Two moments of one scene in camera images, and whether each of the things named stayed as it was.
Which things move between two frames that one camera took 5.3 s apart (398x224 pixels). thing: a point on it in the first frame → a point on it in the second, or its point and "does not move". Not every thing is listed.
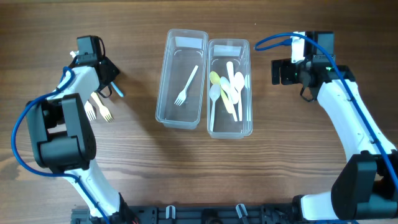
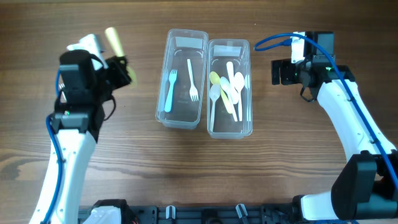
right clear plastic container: [229, 98] does not move
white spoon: [239, 81] does not move
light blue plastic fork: [117, 89] → [172, 79]
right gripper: [285, 65] does not move
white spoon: [226, 86] does not move
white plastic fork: [182, 96] → [193, 91]
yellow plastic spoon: [215, 79] does not move
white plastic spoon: [234, 93] does not move
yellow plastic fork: [102, 109] → [112, 34]
